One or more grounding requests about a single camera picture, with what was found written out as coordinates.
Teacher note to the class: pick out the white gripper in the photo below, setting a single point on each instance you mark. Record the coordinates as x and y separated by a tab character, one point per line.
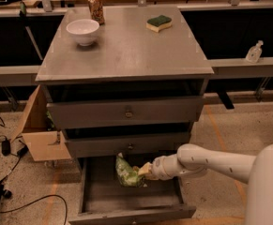
158	169

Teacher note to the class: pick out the green jalapeno chip bag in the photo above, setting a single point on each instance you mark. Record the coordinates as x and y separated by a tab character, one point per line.
128	176

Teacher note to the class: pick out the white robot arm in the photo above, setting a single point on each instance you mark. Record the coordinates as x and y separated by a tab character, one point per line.
255	171

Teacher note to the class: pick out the middle grey drawer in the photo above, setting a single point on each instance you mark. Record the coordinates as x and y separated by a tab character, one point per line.
134	144

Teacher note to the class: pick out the open bottom grey drawer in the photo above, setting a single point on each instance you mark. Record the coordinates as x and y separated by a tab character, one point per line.
105	202

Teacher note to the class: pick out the top grey drawer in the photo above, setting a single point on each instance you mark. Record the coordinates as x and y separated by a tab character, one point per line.
125	112

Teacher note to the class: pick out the grey wooden drawer cabinet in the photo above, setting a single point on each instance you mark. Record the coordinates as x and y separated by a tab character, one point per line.
128	61

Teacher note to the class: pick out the open cardboard box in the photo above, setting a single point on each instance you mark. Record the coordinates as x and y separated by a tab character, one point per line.
43	144

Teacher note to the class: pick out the black power adapter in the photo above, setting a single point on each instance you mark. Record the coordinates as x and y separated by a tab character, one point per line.
5	147

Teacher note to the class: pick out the green yellow sponge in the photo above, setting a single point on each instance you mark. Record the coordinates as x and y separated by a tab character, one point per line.
159	23

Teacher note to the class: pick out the white ceramic bowl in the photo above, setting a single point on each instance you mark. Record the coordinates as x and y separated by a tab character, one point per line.
83	31

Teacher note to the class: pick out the clear soap dispenser bottle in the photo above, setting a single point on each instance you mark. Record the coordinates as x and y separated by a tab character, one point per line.
255	52

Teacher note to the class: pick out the patterned drink can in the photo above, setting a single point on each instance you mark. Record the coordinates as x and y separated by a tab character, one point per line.
96	10

